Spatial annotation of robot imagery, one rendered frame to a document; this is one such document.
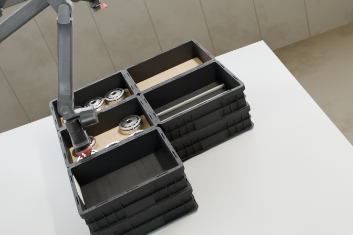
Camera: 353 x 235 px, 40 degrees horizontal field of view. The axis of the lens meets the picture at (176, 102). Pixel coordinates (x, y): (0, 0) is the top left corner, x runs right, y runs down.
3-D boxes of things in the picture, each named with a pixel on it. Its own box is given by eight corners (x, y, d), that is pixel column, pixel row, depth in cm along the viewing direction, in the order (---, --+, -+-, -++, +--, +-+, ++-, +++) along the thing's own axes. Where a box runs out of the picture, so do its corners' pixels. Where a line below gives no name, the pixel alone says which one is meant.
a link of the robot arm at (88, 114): (61, 100, 194) (59, 107, 186) (89, 91, 195) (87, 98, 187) (71, 126, 199) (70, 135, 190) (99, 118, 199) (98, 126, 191)
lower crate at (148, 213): (103, 258, 179) (91, 237, 172) (88, 208, 204) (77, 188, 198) (201, 210, 185) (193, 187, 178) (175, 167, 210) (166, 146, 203)
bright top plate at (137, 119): (122, 132, 214) (122, 131, 214) (117, 122, 222) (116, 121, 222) (143, 123, 215) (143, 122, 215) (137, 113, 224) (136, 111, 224)
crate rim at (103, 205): (81, 221, 168) (79, 216, 167) (68, 172, 193) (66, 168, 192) (186, 170, 174) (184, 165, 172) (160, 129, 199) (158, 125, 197)
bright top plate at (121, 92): (106, 103, 239) (106, 102, 239) (103, 94, 248) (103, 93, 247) (125, 95, 240) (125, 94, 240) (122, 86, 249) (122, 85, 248)
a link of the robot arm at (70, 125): (62, 115, 194) (62, 123, 189) (79, 109, 194) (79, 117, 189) (69, 128, 197) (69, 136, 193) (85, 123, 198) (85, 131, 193)
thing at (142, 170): (92, 238, 173) (80, 216, 167) (78, 190, 198) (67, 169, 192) (193, 189, 179) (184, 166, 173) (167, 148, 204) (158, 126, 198)
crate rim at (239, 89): (160, 129, 199) (158, 125, 198) (140, 98, 224) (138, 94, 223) (247, 89, 205) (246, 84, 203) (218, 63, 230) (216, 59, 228)
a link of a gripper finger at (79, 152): (94, 151, 205) (86, 134, 200) (97, 160, 199) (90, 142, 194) (79, 158, 204) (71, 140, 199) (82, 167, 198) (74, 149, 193)
